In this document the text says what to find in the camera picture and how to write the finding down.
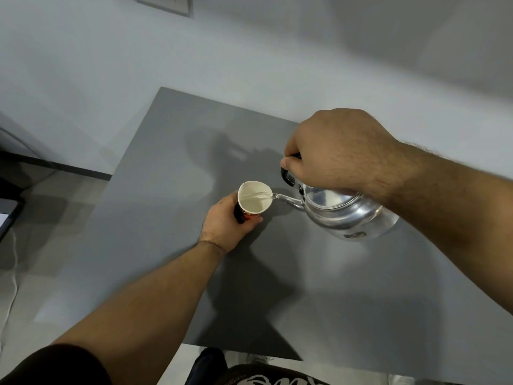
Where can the person's right hand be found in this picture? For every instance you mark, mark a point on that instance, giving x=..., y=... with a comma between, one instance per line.
x=344, y=152

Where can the person's left hand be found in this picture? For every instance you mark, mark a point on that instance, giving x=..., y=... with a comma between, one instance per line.
x=220, y=226

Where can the person's left thumb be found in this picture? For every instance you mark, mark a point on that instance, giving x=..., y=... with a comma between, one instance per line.
x=251, y=224

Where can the person's right fingers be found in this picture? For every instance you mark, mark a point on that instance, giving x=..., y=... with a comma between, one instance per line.
x=291, y=150

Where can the paper cup with red print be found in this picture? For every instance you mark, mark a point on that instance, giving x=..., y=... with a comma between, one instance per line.
x=250, y=202

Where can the silver metal kettle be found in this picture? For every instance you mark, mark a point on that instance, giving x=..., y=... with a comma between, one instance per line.
x=348, y=214

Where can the person's right forearm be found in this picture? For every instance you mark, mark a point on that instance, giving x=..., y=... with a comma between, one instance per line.
x=453, y=208

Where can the person's left forearm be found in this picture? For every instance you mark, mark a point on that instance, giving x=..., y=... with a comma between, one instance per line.
x=148, y=312

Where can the dark shoe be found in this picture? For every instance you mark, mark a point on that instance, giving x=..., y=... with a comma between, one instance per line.
x=209, y=366

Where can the black printed shorts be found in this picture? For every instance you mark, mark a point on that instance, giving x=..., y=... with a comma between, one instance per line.
x=280, y=376

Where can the black baseboard strip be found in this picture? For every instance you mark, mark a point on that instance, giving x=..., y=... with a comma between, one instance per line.
x=56, y=165

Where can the black flat device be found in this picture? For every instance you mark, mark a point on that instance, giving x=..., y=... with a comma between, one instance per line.
x=9, y=210

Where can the black sleeve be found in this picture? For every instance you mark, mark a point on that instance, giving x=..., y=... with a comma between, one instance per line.
x=52, y=366

